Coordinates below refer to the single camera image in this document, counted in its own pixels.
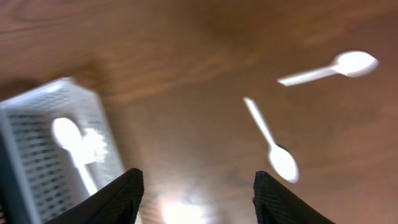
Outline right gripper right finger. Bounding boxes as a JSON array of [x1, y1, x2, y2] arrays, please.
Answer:
[[252, 170, 334, 224]]

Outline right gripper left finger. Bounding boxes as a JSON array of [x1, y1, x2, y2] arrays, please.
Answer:
[[46, 168, 144, 224]]

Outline white spoon diagonal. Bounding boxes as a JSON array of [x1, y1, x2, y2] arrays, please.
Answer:
[[243, 96, 299, 183]]

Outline white spoon vertical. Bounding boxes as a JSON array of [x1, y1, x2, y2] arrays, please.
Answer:
[[51, 117, 98, 195]]

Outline clear perforated plastic basket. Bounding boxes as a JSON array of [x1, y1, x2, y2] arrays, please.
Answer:
[[1, 78, 124, 223]]

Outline black perforated plastic basket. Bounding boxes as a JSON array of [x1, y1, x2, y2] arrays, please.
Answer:
[[1, 144, 25, 224]]

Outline white spoon far right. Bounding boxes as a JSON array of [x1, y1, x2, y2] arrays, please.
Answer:
[[277, 50, 379, 86]]

